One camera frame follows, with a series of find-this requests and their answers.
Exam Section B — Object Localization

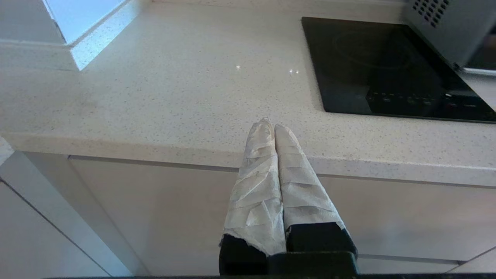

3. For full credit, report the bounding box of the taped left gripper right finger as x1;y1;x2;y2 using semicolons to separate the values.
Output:
274;124;358;253

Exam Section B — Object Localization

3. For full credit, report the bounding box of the white wide cabinet front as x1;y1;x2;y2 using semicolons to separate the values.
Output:
69;156;496;268

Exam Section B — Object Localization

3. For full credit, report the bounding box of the white cabinet door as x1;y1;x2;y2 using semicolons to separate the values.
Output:
0;181;111;276

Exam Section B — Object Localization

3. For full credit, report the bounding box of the white low drawer front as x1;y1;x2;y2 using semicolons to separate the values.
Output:
356;248;496;274

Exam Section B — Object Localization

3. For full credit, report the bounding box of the silver black microwave oven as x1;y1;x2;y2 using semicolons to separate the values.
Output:
403;0;496;69

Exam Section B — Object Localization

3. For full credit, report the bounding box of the black glass induction cooktop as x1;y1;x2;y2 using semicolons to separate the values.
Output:
301;17;496;124

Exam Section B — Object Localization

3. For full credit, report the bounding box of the white cabinet corner panel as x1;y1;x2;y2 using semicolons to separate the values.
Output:
0;152;151;276

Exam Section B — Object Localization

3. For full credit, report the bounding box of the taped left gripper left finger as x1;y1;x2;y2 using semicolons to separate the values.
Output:
219;118;287;276

